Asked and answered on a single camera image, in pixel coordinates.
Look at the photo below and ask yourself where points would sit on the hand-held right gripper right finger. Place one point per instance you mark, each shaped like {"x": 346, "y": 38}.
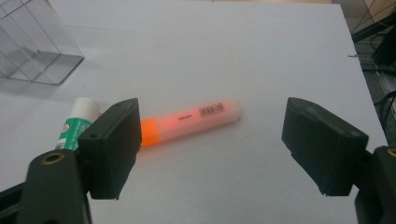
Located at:
{"x": 323, "y": 146}

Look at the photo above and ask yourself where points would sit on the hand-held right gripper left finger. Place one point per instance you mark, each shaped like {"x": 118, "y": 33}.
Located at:
{"x": 109, "y": 149}

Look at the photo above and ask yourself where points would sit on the green and white glue stick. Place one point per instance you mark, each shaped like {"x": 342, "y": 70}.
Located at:
{"x": 77, "y": 121}

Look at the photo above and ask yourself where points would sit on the orange highlighter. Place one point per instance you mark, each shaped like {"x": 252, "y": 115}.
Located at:
{"x": 190, "y": 121}

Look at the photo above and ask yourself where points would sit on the clear plastic pen organizer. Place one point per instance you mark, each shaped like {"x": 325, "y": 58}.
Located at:
{"x": 31, "y": 46}

